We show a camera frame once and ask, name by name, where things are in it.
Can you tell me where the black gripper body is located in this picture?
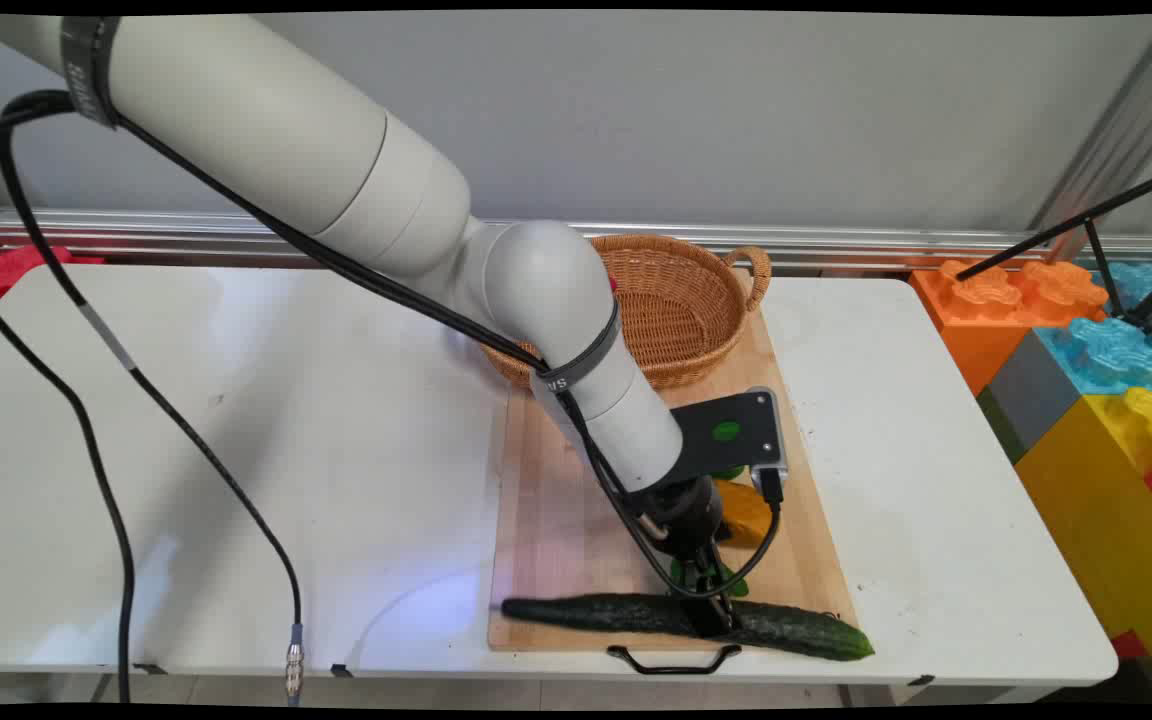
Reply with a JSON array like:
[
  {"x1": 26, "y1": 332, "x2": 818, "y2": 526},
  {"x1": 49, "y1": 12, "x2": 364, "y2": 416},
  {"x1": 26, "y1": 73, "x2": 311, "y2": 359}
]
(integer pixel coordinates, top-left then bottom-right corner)
[{"x1": 636, "y1": 478, "x2": 728, "y2": 564}]

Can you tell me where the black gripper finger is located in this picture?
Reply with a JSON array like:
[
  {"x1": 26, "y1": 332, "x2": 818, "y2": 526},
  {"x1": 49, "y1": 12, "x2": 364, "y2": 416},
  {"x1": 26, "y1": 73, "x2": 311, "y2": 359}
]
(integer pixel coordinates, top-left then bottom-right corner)
[
  {"x1": 681, "y1": 556, "x2": 728, "y2": 638},
  {"x1": 704, "y1": 545, "x2": 738, "y2": 630}
]

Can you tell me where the orange bell pepper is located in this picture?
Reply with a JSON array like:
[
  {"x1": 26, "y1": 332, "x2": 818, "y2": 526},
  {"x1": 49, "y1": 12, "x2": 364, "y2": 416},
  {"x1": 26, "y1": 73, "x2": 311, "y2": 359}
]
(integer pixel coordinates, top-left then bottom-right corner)
[{"x1": 714, "y1": 478, "x2": 778, "y2": 550}]

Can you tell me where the white radish with green leaves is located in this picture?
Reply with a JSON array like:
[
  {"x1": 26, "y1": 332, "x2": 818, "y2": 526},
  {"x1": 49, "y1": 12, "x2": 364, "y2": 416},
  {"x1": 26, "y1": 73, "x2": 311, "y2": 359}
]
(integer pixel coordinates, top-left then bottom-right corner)
[{"x1": 669, "y1": 555, "x2": 750, "y2": 600}]

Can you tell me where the long dark green cucumber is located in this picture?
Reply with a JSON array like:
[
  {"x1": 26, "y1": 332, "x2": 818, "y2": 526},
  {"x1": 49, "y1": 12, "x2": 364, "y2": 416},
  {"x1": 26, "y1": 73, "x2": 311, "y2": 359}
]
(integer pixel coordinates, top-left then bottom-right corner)
[{"x1": 501, "y1": 592, "x2": 876, "y2": 663}]

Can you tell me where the wooden cutting board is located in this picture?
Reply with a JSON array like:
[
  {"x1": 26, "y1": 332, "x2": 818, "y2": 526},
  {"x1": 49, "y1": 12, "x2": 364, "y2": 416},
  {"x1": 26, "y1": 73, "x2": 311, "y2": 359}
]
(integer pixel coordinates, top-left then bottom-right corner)
[{"x1": 488, "y1": 298, "x2": 860, "y2": 654}]

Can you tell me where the woven wicker basket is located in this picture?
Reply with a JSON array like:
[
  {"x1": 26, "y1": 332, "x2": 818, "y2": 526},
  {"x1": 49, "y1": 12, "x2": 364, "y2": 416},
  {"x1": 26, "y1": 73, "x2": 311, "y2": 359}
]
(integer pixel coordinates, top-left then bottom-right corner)
[{"x1": 481, "y1": 234, "x2": 773, "y2": 392}]

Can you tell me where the orange giant building block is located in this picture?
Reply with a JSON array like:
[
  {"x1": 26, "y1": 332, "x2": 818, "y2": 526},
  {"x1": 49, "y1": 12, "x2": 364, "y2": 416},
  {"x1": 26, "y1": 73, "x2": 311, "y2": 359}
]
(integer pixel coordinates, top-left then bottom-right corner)
[{"x1": 908, "y1": 258, "x2": 1113, "y2": 397}]

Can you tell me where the grey giant building block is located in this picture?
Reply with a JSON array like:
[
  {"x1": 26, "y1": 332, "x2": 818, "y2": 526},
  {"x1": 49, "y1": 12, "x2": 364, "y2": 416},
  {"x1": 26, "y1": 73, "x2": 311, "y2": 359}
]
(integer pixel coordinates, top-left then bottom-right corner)
[{"x1": 976, "y1": 329, "x2": 1083, "y2": 465}]

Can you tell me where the yellow giant building block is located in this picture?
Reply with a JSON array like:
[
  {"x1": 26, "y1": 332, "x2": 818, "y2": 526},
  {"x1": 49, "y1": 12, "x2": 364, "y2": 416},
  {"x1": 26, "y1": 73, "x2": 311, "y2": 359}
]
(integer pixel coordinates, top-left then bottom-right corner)
[{"x1": 1014, "y1": 385, "x2": 1152, "y2": 703}]

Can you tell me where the blue giant building block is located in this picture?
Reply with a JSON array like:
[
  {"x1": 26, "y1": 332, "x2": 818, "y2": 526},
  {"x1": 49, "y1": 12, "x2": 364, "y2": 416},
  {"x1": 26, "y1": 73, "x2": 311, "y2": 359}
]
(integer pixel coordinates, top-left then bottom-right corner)
[{"x1": 1034, "y1": 261, "x2": 1152, "y2": 397}]

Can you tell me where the black tripod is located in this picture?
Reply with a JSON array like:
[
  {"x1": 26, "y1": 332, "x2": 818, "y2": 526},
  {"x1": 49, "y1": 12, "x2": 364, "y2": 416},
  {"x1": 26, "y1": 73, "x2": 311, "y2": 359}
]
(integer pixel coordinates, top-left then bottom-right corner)
[{"x1": 955, "y1": 163, "x2": 1152, "y2": 337}]

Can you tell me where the red giant studded block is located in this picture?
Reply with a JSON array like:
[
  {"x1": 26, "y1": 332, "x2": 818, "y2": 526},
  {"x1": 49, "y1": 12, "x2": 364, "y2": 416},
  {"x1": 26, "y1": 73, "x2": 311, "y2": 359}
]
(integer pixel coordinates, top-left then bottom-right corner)
[{"x1": 0, "y1": 244, "x2": 105, "y2": 304}]

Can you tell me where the black cutting board handle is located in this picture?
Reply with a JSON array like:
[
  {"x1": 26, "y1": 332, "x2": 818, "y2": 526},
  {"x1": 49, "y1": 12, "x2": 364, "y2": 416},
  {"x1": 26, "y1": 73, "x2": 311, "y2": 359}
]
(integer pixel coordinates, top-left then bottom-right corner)
[{"x1": 606, "y1": 644, "x2": 743, "y2": 677}]

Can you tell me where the black wrist camera mount plate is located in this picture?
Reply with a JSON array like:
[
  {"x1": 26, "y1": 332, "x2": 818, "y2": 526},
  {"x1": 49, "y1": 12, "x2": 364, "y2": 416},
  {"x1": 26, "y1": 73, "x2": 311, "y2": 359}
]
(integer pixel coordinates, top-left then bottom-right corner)
[{"x1": 671, "y1": 390, "x2": 782, "y2": 481}]

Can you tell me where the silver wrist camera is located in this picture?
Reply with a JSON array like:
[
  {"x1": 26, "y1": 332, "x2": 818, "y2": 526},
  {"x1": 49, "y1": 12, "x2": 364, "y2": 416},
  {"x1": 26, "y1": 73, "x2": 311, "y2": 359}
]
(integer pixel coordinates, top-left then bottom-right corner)
[{"x1": 744, "y1": 387, "x2": 790, "y2": 473}]

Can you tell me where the black velcro strap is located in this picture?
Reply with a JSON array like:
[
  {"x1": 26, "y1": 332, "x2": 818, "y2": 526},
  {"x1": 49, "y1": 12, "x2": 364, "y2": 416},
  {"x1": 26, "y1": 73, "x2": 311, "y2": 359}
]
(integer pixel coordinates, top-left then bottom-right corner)
[
  {"x1": 534, "y1": 298, "x2": 623, "y2": 398},
  {"x1": 59, "y1": 15, "x2": 124, "y2": 130}
]

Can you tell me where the aluminium rail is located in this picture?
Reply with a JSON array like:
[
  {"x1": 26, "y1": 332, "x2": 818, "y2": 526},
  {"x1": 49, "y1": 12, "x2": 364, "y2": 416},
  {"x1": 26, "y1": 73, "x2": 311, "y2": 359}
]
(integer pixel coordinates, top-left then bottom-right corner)
[{"x1": 0, "y1": 207, "x2": 1152, "y2": 273}]

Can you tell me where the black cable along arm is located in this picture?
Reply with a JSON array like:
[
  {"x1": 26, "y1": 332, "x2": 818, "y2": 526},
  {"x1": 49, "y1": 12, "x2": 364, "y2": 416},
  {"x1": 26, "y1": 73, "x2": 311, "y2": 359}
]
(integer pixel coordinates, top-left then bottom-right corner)
[{"x1": 114, "y1": 112, "x2": 787, "y2": 603}]

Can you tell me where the black cable with metal connector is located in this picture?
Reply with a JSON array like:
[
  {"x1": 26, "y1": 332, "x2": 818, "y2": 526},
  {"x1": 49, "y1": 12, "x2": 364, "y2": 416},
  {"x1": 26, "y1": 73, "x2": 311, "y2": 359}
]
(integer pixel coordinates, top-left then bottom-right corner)
[{"x1": 0, "y1": 90, "x2": 306, "y2": 705}]

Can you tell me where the aluminium frame post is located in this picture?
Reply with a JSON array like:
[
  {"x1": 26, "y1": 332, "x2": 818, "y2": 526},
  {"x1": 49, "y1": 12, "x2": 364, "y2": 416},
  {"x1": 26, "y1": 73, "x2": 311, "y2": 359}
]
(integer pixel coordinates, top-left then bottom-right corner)
[{"x1": 1029, "y1": 14, "x2": 1152, "y2": 263}]

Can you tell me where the plain black hanging cable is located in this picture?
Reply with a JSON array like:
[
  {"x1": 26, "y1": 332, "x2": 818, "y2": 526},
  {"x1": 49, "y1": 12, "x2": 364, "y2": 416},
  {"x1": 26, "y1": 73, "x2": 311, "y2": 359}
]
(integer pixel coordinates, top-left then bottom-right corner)
[{"x1": 0, "y1": 92, "x2": 133, "y2": 705}]

